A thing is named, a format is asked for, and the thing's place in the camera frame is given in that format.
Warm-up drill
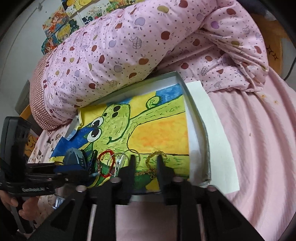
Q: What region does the person's left hand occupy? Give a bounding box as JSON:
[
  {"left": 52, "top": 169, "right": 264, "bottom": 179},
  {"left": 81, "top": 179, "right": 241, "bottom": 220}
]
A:
[{"left": 1, "top": 190, "right": 39, "bottom": 221}]

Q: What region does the grey wall panel door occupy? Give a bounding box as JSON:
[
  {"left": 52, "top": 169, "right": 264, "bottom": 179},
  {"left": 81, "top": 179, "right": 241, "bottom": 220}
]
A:
[{"left": 15, "top": 80, "right": 43, "bottom": 136}]

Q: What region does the orange-haired girl drawing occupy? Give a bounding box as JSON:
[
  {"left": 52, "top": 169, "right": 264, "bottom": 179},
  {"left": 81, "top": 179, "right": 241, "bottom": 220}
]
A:
[{"left": 41, "top": 36, "right": 60, "bottom": 55}]

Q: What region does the blond boy drawing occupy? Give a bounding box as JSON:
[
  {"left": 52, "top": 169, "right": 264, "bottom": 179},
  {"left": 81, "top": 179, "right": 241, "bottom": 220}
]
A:
[{"left": 55, "top": 19, "right": 79, "bottom": 44}]

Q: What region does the silver ring bangle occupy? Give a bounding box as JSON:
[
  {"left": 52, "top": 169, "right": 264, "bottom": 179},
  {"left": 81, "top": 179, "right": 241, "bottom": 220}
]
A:
[{"left": 107, "top": 152, "right": 130, "bottom": 177}]

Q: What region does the pink rolled apple-print quilt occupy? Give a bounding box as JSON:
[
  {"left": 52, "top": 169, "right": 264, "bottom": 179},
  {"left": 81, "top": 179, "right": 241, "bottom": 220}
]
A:
[{"left": 30, "top": 1, "right": 268, "bottom": 130}]

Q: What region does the dark bangle bracelet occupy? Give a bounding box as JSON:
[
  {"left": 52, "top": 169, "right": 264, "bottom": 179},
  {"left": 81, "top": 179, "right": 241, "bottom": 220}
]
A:
[{"left": 123, "top": 148, "right": 142, "bottom": 168}]

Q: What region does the reclining girl drawing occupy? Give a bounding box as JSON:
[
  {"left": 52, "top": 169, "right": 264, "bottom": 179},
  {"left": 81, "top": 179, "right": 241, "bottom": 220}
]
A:
[{"left": 42, "top": 5, "right": 69, "bottom": 38}]

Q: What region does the pink floral bed sheet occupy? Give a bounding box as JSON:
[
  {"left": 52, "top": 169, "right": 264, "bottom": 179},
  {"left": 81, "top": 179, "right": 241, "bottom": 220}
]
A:
[{"left": 207, "top": 70, "right": 295, "bottom": 240}]

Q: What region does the black cable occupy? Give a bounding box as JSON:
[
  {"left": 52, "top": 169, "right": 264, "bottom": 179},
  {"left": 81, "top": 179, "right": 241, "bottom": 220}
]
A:
[{"left": 283, "top": 58, "right": 296, "bottom": 81}]

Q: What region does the colourful frog drawing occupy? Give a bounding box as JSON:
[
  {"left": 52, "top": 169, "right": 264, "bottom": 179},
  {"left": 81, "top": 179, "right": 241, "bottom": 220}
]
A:
[{"left": 50, "top": 84, "right": 190, "bottom": 193}]

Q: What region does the silver metal hair clip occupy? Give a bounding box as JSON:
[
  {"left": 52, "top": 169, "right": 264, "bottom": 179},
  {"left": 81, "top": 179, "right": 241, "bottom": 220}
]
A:
[{"left": 114, "top": 154, "right": 125, "bottom": 177}]

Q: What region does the moon and stars drawing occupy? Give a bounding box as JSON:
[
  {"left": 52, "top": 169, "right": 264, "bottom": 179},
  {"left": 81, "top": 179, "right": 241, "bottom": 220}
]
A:
[{"left": 61, "top": 0, "right": 113, "bottom": 17}]

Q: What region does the white doodle drawing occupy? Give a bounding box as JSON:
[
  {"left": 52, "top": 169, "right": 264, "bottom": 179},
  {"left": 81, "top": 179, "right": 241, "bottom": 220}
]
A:
[{"left": 78, "top": 1, "right": 113, "bottom": 25}]

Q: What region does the grey hair claw clip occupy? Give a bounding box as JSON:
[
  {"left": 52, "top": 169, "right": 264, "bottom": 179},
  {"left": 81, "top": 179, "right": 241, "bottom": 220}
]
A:
[{"left": 52, "top": 187, "right": 67, "bottom": 210}]

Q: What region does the orange landscape drawing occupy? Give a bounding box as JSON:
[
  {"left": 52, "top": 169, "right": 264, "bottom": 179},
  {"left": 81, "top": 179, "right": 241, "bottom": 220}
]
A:
[{"left": 109, "top": 0, "right": 142, "bottom": 9}]

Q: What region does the grey shallow tray box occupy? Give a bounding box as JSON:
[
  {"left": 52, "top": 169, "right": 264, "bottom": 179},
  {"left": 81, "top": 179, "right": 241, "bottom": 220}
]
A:
[{"left": 68, "top": 72, "right": 211, "bottom": 195}]

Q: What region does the gold chain bracelet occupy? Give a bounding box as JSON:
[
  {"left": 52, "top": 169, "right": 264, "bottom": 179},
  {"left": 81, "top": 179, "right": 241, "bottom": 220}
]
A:
[{"left": 134, "top": 150, "right": 168, "bottom": 179}]

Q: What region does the red string bracelet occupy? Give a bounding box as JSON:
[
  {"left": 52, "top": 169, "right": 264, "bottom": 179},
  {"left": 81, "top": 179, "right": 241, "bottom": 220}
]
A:
[{"left": 96, "top": 149, "right": 117, "bottom": 179}]

